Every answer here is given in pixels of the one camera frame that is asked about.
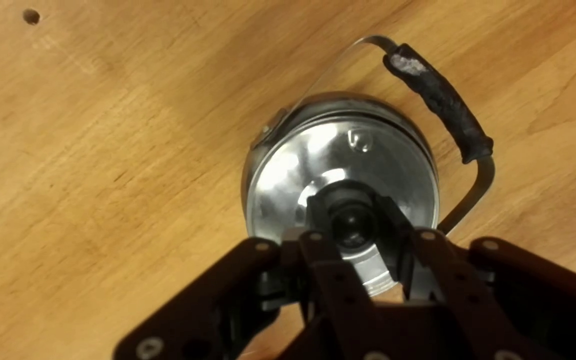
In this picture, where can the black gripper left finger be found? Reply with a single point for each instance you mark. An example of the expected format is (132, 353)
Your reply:
(234, 293)

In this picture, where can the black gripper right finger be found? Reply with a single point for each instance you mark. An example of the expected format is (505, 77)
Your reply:
(535, 301)

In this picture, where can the steel teapot lid black knob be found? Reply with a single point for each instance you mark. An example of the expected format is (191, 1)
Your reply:
(289, 173)

